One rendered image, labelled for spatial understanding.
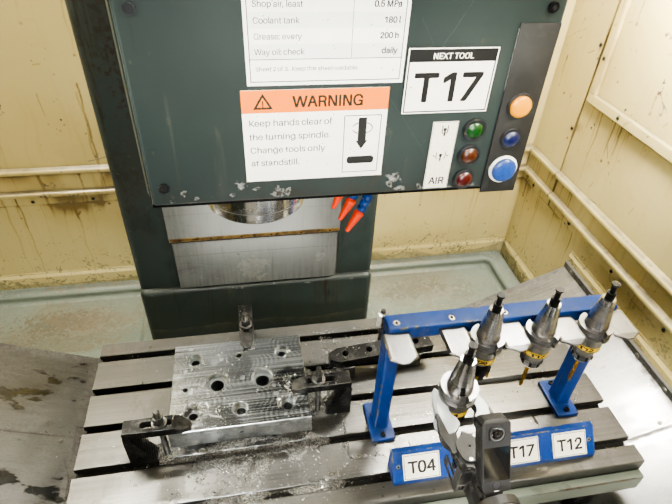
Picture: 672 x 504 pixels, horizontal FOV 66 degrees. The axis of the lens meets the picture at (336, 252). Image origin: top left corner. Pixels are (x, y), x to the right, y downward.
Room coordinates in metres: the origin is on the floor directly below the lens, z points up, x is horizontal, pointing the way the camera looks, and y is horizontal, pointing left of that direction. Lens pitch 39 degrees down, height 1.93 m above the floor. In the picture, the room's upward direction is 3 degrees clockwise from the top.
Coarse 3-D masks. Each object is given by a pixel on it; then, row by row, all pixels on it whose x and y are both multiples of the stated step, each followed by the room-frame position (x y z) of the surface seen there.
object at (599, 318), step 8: (600, 304) 0.70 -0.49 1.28; (608, 304) 0.69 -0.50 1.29; (592, 312) 0.70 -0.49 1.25; (600, 312) 0.69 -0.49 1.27; (608, 312) 0.69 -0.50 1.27; (584, 320) 0.71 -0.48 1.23; (592, 320) 0.69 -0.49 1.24; (600, 320) 0.69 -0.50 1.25; (608, 320) 0.69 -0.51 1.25; (592, 328) 0.69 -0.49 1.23; (600, 328) 0.68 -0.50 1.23; (608, 328) 0.69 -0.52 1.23
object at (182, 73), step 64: (128, 0) 0.48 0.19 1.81; (192, 0) 0.50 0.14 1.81; (448, 0) 0.54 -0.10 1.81; (512, 0) 0.56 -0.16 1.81; (128, 64) 0.48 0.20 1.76; (192, 64) 0.49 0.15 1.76; (192, 128) 0.49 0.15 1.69; (192, 192) 0.49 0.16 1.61; (256, 192) 0.50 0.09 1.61; (320, 192) 0.52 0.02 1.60; (384, 192) 0.54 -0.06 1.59
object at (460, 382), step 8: (456, 368) 0.54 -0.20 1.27; (464, 368) 0.53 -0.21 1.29; (472, 368) 0.53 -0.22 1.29; (456, 376) 0.53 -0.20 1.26; (464, 376) 0.53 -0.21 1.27; (472, 376) 0.53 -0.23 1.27; (448, 384) 0.54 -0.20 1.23; (456, 384) 0.53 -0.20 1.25; (464, 384) 0.52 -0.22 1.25; (472, 384) 0.53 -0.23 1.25; (456, 392) 0.52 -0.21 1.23; (464, 392) 0.52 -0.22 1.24
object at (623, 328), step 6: (618, 312) 0.75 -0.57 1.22; (612, 318) 0.73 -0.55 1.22; (618, 318) 0.73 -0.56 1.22; (624, 318) 0.73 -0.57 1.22; (618, 324) 0.71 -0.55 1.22; (624, 324) 0.71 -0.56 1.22; (630, 324) 0.71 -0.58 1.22; (618, 330) 0.70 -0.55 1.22; (624, 330) 0.70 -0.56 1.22; (630, 330) 0.70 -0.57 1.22; (636, 330) 0.70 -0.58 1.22; (618, 336) 0.68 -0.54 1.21; (624, 336) 0.68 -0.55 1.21; (630, 336) 0.68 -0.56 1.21
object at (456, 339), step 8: (448, 328) 0.68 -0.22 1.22; (456, 328) 0.68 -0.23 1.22; (464, 328) 0.68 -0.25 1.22; (448, 336) 0.66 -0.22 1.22; (456, 336) 0.66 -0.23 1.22; (464, 336) 0.66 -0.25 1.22; (448, 344) 0.64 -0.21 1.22; (456, 344) 0.64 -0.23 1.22; (464, 344) 0.64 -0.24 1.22; (448, 352) 0.63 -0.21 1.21; (456, 352) 0.62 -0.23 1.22; (464, 352) 0.62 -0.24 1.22
